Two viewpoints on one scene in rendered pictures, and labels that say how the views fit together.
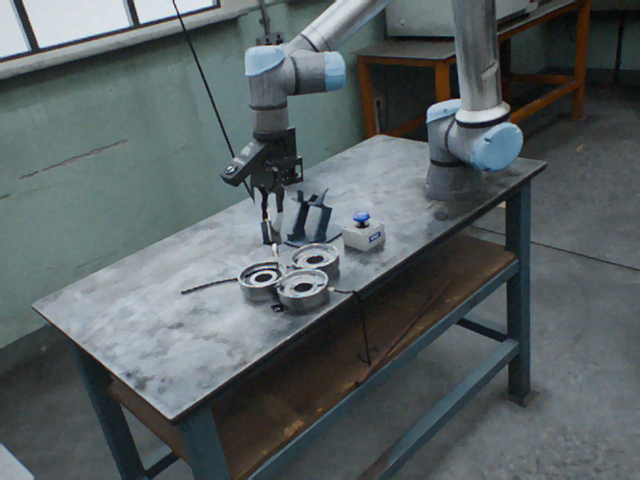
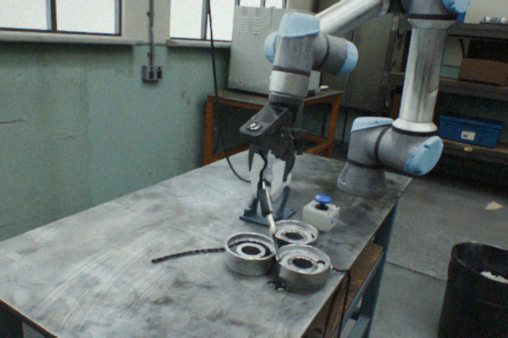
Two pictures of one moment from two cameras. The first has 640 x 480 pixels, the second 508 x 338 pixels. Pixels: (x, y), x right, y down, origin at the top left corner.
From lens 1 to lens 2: 0.68 m
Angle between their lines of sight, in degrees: 23
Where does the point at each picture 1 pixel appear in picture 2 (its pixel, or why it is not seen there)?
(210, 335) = (213, 315)
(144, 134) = (40, 118)
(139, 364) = not seen: outside the picture
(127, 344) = (105, 323)
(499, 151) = (429, 159)
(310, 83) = (334, 59)
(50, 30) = not seen: outside the picture
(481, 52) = (433, 76)
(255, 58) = (300, 20)
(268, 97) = (302, 61)
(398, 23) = (237, 80)
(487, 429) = not seen: outside the picture
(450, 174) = (368, 174)
